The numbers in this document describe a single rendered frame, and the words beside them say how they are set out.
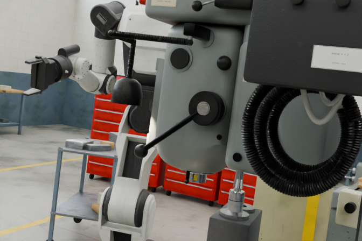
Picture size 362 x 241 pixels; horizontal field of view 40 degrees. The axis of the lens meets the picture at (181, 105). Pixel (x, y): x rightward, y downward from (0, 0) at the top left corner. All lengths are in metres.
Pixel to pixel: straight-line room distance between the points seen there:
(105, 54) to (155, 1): 1.00
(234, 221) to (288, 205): 1.43
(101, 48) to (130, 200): 0.63
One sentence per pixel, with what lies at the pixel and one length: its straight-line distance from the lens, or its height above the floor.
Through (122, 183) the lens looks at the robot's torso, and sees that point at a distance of 1.87.
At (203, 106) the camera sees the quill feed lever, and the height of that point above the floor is 1.46.
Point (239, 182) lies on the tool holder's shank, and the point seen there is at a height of 1.23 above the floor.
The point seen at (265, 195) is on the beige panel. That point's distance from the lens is 2.91.
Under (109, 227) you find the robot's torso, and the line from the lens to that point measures 1.92.
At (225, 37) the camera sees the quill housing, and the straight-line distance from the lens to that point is 1.02.
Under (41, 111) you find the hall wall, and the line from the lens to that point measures 12.21.
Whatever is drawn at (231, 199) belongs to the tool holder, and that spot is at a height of 1.17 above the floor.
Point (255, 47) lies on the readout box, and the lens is 0.71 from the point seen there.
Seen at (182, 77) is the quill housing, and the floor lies 1.51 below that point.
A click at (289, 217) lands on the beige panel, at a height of 0.82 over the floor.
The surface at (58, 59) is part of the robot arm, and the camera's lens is 1.76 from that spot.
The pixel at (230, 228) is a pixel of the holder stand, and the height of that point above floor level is 1.10.
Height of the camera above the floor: 1.51
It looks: 3 degrees down
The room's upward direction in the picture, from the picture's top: 7 degrees clockwise
